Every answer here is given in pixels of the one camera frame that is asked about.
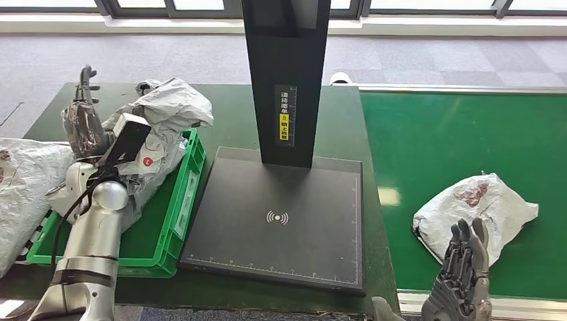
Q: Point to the wide grey red-printed parcel bag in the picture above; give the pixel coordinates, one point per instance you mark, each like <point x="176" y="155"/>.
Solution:
<point x="177" y="106"/>

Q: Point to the aluminium conveyor frame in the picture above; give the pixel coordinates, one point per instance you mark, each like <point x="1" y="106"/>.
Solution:
<point x="412" y="305"/>

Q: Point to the green conveyor belt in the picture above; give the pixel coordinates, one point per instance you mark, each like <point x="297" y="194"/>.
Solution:
<point x="443" y="141"/>

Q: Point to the white window sill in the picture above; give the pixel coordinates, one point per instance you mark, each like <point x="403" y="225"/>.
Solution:
<point x="133" y="25"/>

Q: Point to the black inbound scanner machine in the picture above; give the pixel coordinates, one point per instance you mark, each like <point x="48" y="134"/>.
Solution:
<point x="274" y="195"/>

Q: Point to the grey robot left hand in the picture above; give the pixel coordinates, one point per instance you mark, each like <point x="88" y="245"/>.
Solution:
<point x="84" y="128"/>

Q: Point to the large grey parcel bag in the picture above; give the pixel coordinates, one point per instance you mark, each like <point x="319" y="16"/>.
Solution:
<point x="22" y="190"/>

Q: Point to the green plastic crate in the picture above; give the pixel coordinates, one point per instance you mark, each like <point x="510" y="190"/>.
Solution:
<point x="150" y="239"/>

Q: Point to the small grey dark-red-stained parcel bag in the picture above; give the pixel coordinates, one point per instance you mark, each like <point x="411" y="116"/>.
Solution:
<point x="487" y="208"/>

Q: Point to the round grey floor object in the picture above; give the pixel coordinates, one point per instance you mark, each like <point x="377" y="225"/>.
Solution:
<point x="11" y="309"/>

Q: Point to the dark green table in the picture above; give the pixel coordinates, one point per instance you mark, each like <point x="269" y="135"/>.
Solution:
<point x="230" y="115"/>

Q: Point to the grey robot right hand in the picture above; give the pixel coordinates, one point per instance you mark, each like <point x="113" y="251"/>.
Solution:
<point x="465" y="283"/>

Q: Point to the dark window frame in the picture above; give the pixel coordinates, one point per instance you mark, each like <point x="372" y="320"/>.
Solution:
<point x="199" y="11"/>

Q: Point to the yellow black scanner label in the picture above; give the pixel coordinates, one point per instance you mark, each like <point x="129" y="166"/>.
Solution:
<point x="285" y="126"/>

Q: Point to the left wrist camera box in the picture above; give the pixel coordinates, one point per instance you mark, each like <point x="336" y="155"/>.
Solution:
<point x="128" y="141"/>

